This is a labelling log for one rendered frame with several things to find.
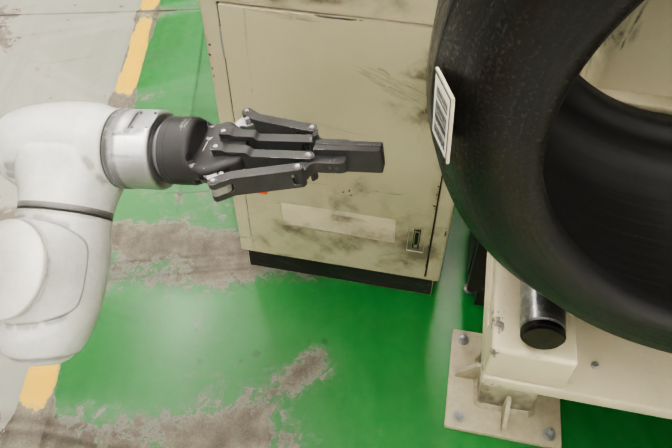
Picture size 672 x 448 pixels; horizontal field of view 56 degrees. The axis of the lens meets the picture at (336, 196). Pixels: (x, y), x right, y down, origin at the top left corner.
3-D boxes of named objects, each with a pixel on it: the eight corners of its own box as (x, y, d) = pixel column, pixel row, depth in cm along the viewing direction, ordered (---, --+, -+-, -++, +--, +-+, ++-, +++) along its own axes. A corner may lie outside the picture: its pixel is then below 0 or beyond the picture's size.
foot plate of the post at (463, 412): (452, 330, 167) (454, 322, 164) (556, 349, 163) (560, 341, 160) (443, 427, 149) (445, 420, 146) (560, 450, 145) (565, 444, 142)
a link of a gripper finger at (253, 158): (212, 140, 67) (208, 149, 66) (314, 145, 64) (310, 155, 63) (222, 167, 69) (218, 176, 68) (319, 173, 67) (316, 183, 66)
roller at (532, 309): (514, 116, 87) (544, 101, 84) (532, 137, 89) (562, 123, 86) (510, 332, 63) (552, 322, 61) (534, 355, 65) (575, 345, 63)
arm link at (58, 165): (154, 118, 77) (138, 224, 75) (45, 116, 81) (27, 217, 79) (103, 87, 67) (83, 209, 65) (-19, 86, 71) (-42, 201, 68)
